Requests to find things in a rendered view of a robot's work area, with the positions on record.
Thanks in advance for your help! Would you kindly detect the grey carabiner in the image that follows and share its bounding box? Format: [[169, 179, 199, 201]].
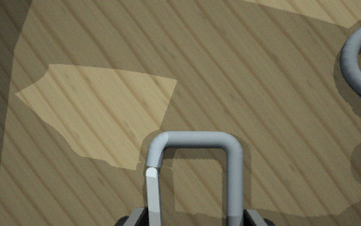
[[146, 131, 244, 226], [339, 28, 361, 97]]

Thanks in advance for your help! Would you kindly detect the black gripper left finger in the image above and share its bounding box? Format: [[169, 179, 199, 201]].
[[115, 207, 149, 226]]

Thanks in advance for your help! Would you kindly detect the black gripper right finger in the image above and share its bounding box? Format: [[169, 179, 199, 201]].
[[244, 210, 276, 226]]

